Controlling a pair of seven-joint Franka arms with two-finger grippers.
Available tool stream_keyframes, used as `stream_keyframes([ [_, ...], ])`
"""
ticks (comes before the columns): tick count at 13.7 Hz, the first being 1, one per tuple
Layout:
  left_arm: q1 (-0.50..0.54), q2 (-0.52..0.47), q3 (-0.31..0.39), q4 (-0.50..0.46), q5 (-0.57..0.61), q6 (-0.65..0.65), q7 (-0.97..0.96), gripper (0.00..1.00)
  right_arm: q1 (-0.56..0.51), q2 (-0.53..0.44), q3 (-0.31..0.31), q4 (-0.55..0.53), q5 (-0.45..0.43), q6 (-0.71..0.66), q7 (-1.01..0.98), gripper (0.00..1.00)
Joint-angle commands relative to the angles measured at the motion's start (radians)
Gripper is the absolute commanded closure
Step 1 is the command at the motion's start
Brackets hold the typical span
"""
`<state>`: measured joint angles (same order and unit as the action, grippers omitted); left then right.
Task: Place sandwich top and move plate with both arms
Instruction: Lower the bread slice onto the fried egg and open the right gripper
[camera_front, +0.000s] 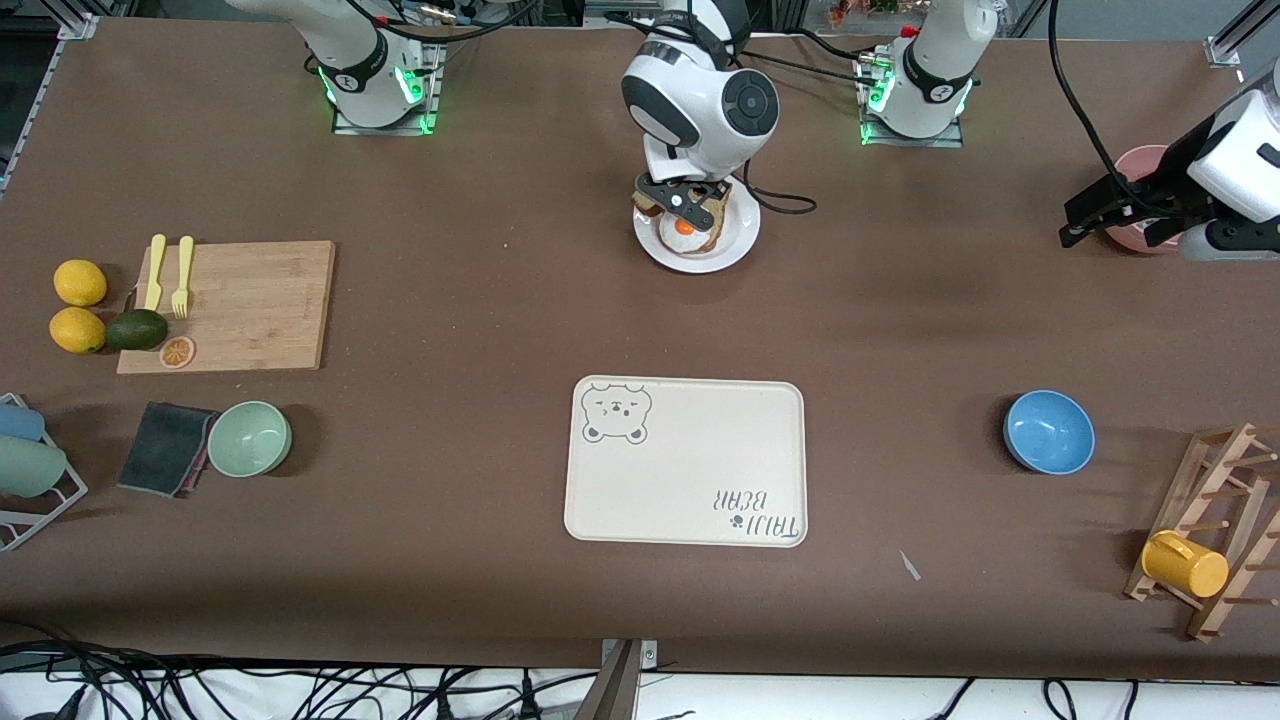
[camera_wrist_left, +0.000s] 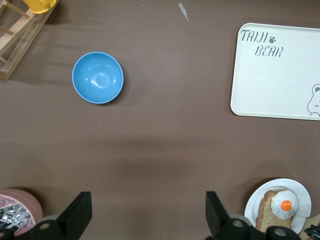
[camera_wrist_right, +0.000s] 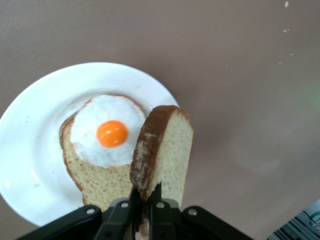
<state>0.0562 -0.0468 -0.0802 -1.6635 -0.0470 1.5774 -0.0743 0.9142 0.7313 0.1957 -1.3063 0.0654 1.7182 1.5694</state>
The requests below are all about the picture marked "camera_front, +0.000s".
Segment grey metal post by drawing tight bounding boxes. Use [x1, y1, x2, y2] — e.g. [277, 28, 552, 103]
[572, 638, 659, 720]

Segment pale green cup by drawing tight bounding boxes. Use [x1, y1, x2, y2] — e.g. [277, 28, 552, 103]
[0, 436, 68, 498]

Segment brown bread slice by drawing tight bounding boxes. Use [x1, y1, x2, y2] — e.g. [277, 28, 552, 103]
[632, 182, 733, 233]
[662, 185, 734, 256]

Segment pale green bowl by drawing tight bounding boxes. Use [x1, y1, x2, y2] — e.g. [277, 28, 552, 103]
[207, 401, 293, 478]

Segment clear box of snacks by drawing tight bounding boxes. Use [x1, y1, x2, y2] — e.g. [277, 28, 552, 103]
[826, 0, 903, 25]

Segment cream tray with bear print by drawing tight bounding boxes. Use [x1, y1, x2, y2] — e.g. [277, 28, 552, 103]
[563, 376, 809, 549]

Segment pink cloth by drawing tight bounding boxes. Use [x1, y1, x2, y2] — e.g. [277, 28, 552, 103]
[185, 420, 216, 498]

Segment black right camera cable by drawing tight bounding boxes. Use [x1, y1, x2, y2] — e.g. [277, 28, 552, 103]
[340, 0, 817, 217]

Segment wooden mug rack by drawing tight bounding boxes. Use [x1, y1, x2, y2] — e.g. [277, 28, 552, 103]
[1124, 423, 1280, 642]

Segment aluminium frame bracket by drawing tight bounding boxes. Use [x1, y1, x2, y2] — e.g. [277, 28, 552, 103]
[58, 0, 103, 41]
[1205, 0, 1280, 69]

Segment white round plate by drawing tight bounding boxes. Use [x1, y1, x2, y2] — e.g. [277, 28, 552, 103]
[633, 180, 762, 275]

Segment yellow mug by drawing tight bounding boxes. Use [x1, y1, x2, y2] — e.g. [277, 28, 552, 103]
[1141, 530, 1230, 599]

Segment pink bowl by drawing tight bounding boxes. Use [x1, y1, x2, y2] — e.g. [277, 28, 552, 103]
[1100, 145, 1196, 254]

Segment tangled black cables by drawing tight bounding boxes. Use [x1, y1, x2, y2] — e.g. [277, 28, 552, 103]
[0, 620, 601, 720]

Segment yellow plastic fork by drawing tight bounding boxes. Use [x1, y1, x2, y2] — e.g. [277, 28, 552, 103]
[171, 236, 196, 320]

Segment dark grey cloth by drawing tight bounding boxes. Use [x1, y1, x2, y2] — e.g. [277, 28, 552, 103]
[117, 402, 219, 498]

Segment wooden cutting board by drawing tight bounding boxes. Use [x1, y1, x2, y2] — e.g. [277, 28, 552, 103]
[116, 240, 336, 376]

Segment yellow lemon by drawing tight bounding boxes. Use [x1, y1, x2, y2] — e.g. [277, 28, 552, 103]
[49, 307, 107, 355]
[53, 259, 109, 307]

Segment blue cup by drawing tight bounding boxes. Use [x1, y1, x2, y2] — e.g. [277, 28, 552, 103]
[0, 403, 47, 443]

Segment blue bowl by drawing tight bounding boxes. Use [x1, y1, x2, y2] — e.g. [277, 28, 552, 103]
[1003, 390, 1096, 475]

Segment black camera cable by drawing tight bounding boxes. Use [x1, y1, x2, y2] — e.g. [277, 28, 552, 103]
[340, 0, 817, 217]
[1048, 0, 1141, 196]

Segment white wire rack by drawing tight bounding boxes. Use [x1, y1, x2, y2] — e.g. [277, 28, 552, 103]
[0, 393, 89, 553]

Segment yellow plastic knife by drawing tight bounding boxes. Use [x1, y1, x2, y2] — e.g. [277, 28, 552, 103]
[143, 234, 168, 313]

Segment toy fried egg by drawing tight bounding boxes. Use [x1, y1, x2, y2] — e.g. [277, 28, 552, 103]
[659, 212, 717, 252]

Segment green avocado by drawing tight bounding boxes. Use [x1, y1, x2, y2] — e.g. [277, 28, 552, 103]
[104, 309, 169, 352]

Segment black left camera cable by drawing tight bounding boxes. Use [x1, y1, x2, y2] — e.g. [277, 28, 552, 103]
[1048, 0, 1141, 196]

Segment black arm base cable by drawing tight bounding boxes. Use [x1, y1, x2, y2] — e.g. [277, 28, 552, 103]
[745, 32, 881, 89]

